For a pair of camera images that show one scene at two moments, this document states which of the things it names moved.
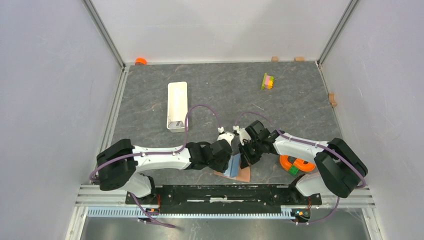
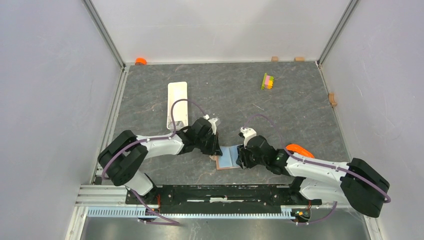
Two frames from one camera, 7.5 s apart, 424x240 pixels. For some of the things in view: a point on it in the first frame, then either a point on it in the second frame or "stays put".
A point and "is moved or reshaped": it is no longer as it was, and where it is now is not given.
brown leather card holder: (244, 174) is moved or reshaped
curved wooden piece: (331, 99) stays put
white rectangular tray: (177, 106) stays put
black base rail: (223, 199) stays put
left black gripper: (223, 165) → (214, 149)
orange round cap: (141, 60) stays put
